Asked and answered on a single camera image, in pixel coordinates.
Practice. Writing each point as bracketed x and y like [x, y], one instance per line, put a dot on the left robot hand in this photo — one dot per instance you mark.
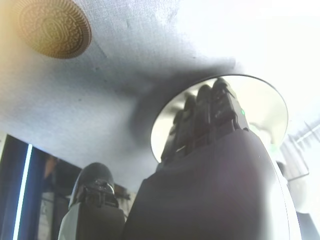
[200, 195]

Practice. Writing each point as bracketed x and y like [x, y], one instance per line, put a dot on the glowing light strip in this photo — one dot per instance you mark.
[23, 190]

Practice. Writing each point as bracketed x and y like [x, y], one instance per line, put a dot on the brown round sandwich cookie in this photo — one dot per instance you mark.
[55, 27]

